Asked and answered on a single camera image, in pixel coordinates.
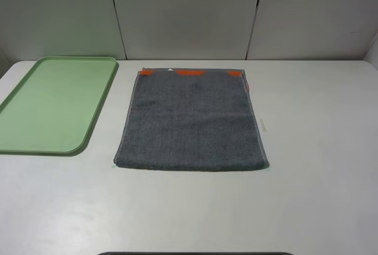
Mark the clear tape strip on table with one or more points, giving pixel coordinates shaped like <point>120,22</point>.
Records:
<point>262,124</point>

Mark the green plastic tray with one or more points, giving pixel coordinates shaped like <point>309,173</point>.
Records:
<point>53,109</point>

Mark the grey towel with orange pattern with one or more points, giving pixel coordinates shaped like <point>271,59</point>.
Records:
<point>191,120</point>

